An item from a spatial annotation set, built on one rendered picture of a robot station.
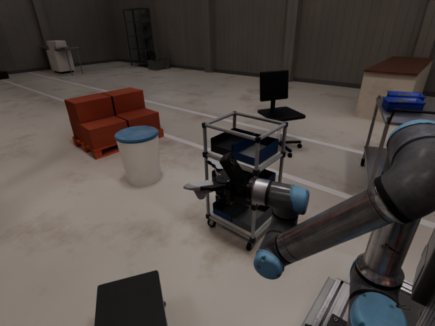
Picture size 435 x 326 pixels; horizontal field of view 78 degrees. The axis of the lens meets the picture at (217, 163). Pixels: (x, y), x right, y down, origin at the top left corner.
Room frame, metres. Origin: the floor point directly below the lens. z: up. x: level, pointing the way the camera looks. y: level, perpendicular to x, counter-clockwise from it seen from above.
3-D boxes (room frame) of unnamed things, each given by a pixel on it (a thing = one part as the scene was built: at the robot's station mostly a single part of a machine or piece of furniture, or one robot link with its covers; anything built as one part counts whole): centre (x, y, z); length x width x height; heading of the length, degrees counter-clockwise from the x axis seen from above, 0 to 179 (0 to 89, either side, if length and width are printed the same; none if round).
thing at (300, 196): (0.63, -0.19, 1.21); 0.11 x 0.08 x 0.09; 64
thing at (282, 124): (1.91, -0.20, 0.50); 0.54 x 0.42 x 1.00; 49
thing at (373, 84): (5.67, -3.74, 0.44); 2.49 x 0.80 x 0.88; 139
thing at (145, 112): (4.07, 1.57, 0.36); 1.21 x 0.88 x 0.71; 140
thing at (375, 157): (2.52, -1.89, 0.50); 1.07 x 0.62 x 1.01; 152
